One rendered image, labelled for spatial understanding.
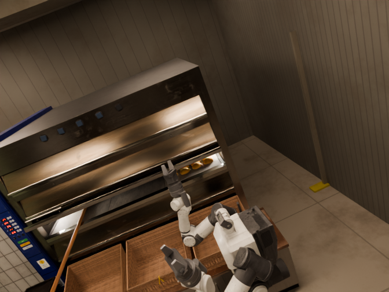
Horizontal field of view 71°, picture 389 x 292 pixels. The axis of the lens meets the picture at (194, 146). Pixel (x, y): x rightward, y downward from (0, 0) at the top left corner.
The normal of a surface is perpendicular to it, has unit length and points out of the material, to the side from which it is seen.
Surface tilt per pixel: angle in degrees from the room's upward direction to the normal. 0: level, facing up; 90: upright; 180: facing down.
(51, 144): 90
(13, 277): 90
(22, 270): 90
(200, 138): 70
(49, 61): 90
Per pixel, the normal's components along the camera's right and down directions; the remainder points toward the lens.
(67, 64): 0.22, 0.31
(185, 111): 0.02, 0.03
